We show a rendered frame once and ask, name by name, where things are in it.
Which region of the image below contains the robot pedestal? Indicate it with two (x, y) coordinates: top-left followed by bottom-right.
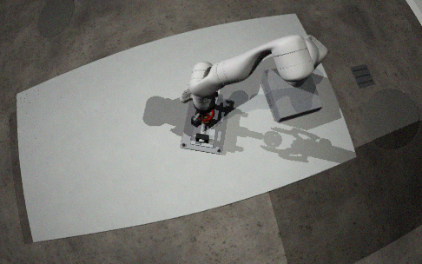
(260, 67), (324, 123)

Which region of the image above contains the white table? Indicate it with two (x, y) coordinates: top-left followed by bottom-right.
(15, 12), (358, 244)

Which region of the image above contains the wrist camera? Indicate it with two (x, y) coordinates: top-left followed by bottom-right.
(180, 88), (195, 103)

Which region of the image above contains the brass and black valve body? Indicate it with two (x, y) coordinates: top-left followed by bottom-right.
(195, 122), (212, 144)

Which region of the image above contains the red handwheel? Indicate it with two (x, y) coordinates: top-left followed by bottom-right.
(201, 109), (216, 125)

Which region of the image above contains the dark floor grate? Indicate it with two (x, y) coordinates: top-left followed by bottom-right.
(350, 64), (376, 89)

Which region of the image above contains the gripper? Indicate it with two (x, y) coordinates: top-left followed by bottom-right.
(190, 93), (235, 129)

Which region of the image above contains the grey base plate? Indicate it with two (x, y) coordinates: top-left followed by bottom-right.
(180, 101), (231, 156)

